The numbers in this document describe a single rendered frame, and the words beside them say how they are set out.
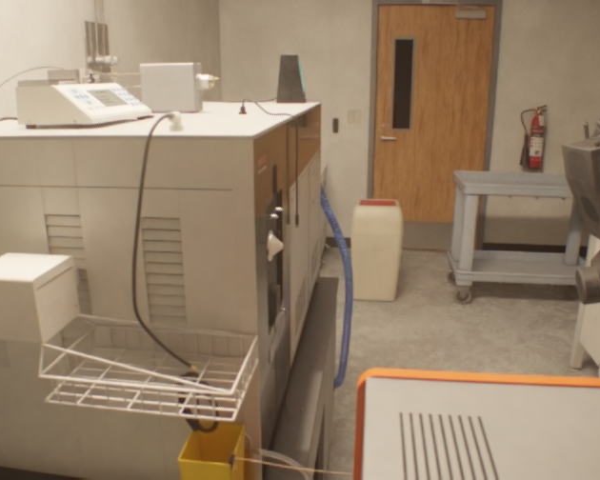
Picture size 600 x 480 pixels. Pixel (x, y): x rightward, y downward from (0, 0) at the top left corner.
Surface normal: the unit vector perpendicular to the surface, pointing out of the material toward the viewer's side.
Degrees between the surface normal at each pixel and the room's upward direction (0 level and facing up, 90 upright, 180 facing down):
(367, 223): 84
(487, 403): 0
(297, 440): 0
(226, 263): 90
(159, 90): 90
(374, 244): 93
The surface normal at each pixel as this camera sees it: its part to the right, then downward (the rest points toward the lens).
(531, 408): 0.00, -0.96
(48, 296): 0.99, 0.04
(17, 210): -0.13, 0.29
